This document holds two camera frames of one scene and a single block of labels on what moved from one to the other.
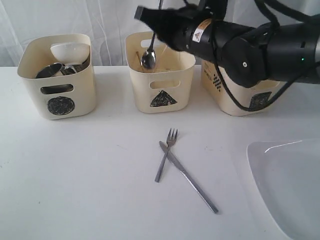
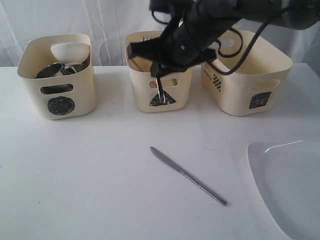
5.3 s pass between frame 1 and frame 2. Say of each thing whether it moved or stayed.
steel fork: moved
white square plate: stayed
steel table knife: moved
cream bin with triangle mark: stayed
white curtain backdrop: stayed
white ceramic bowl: stayed
